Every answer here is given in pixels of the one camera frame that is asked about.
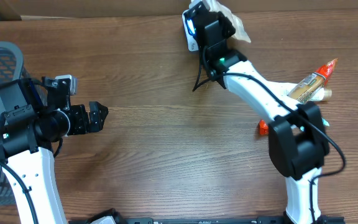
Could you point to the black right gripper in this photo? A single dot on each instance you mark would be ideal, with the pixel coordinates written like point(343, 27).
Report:
point(226, 25)

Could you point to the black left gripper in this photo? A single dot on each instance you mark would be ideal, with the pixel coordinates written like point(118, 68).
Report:
point(85, 125)

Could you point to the beige plastic pouch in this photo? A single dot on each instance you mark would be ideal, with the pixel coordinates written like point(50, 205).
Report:
point(216, 6)

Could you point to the white Pantene tube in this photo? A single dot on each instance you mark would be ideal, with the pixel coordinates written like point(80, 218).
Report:
point(321, 94)

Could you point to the orange spaghetti packet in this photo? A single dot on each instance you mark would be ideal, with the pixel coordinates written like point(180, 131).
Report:
point(309, 84)

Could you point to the teal wet wipes packet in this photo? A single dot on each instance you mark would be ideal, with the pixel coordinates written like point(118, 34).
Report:
point(325, 123)

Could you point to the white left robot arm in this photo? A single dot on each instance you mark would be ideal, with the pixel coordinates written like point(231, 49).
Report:
point(38, 114)

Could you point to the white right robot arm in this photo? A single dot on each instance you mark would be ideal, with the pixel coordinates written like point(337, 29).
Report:
point(297, 142)

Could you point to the white barcode scanner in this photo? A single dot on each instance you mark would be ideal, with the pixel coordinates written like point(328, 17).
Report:
point(191, 42)

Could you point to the brown cardboard backdrop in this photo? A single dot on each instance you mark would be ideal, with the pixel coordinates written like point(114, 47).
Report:
point(15, 9)

